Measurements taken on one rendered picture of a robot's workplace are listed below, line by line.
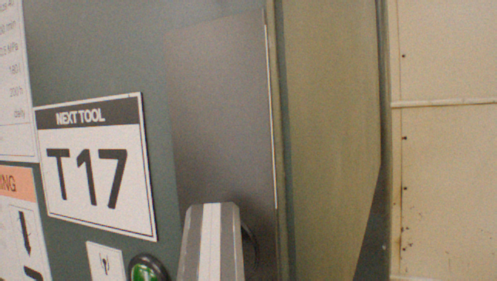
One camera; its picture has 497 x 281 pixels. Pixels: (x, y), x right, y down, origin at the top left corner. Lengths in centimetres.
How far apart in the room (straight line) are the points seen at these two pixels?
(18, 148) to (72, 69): 9
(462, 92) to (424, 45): 20
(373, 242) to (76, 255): 74
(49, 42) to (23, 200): 12
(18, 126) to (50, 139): 4
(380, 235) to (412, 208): 37
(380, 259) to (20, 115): 82
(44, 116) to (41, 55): 4
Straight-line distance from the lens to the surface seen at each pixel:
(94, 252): 19
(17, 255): 30
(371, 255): 87
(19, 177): 25
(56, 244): 23
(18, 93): 24
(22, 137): 24
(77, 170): 18
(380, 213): 82
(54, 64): 20
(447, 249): 126
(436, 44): 114
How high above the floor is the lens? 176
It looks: 6 degrees down
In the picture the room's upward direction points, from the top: 4 degrees counter-clockwise
